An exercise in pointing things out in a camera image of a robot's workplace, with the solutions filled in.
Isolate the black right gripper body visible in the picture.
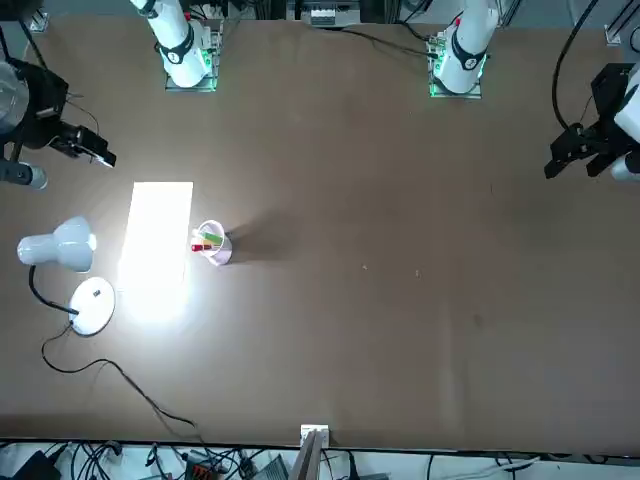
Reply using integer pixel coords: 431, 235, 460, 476
8, 59, 71, 152

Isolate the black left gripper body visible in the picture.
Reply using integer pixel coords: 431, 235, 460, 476
574, 63, 639, 157

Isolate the white gooseneck desk lamp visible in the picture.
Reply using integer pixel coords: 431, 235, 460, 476
17, 215, 116, 336

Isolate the white paper sheet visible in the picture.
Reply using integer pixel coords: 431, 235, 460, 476
117, 181, 195, 294

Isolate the clear plastic cup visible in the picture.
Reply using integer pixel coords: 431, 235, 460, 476
192, 218, 234, 267

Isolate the white power strip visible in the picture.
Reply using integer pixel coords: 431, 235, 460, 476
308, 5, 337, 27

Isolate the black power adapter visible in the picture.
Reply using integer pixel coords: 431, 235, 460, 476
8, 449, 62, 480

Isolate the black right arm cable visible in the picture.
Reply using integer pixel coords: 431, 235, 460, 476
0, 0, 49, 74

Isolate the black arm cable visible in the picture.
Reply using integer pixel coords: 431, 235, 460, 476
551, 0, 601, 131
0, 0, 49, 74

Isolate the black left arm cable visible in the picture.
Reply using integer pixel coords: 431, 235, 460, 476
551, 0, 601, 131

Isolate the black base power cable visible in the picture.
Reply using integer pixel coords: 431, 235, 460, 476
338, 25, 437, 57

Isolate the black lamp power cable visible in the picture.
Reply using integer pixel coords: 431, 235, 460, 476
41, 322, 206, 445

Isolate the aluminium camera post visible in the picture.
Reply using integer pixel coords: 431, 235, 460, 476
291, 423, 332, 480

